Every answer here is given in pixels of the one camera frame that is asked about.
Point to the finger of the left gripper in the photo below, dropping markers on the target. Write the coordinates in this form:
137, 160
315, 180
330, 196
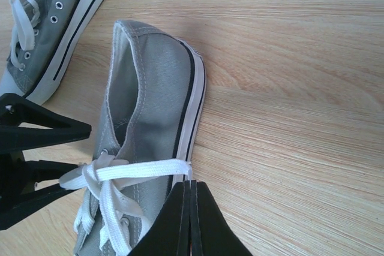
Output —
19, 198
26, 125

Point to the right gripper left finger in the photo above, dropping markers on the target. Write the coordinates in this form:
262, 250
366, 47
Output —
170, 233

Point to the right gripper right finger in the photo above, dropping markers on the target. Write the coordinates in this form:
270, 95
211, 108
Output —
210, 233

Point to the grey sneaker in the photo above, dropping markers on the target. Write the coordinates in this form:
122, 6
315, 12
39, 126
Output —
43, 39

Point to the grey sneaker sideways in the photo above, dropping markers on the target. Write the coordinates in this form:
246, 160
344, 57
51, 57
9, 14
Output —
148, 123

